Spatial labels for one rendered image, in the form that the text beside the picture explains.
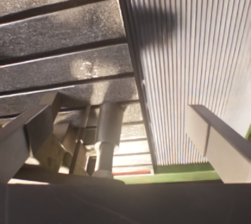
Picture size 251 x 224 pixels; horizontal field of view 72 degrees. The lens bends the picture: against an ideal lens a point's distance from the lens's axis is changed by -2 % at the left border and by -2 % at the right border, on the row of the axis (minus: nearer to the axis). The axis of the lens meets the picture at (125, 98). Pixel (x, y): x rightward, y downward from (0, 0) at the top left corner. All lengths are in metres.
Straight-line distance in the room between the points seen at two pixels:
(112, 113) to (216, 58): 0.34
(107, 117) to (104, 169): 0.14
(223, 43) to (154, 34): 0.19
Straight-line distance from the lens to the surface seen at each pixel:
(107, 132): 0.48
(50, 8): 0.47
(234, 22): 0.54
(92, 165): 0.84
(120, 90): 0.52
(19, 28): 0.50
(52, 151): 0.46
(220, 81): 0.64
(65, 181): 0.43
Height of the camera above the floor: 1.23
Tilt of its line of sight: 48 degrees down
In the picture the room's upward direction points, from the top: 177 degrees counter-clockwise
